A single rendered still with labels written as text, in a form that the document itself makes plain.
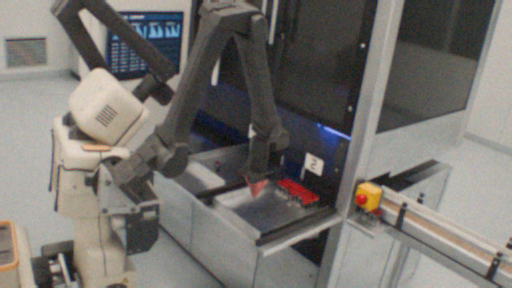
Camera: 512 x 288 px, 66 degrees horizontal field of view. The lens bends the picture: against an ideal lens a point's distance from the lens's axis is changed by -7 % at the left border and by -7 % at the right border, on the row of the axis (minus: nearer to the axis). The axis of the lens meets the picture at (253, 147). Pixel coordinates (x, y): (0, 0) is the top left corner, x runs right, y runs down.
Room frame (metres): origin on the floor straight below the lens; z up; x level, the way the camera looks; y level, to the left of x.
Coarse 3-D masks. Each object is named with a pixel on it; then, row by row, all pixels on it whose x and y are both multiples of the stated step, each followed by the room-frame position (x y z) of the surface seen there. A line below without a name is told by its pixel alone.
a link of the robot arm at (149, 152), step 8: (160, 136) 0.95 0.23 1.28; (144, 144) 0.92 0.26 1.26; (152, 144) 0.93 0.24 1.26; (160, 144) 0.92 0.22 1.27; (144, 152) 0.90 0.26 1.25; (152, 152) 0.90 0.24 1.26; (160, 152) 0.90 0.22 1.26; (144, 160) 0.89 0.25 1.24; (152, 160) 0.89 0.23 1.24; (152, 168) 0.90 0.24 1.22
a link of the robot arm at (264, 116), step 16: (256, 16) 0.94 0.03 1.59; (240, 32) 0.99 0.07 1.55; (256, 32) 0.94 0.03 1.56; (240, 48) 1.01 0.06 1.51; (256, 48) 1.00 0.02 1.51; (256, 64) 1.02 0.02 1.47; (256, 80) 1.04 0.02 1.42; (256, 96) 1.07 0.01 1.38; (272, 96) 1.11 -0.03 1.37; (256, 112) 1.11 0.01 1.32; (272, 112) 1.12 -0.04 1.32
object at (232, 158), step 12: (240, 144) 1.85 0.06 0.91; (192, 156) 1.66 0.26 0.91; (204, 156) 1.70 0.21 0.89; (216, 156) 1.75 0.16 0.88; (228, 156) 1.77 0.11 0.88; (240, 156) 1.78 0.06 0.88; (204, 168) 1.56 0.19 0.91; (228, 168) 1.64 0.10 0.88; (276, 168) 1.66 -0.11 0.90; (216, 180) 1.50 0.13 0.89; (228, 180) 1.47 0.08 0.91
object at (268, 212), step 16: (240, 192) 1.41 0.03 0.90; (272, 192) 1.48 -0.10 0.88; (224, 208) 1.28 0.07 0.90; (240, 208) 1.32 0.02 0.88; (256, 208) 1.34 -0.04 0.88; (272, 208) 1.35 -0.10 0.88; (288, 208) 1.37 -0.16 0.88; (320, 208) 1.34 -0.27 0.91; (240, 224) 1.21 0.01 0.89; (256, 224) 1.23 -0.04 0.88; (272, 224) 1.25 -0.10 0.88; (288, 224) 1.23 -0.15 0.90
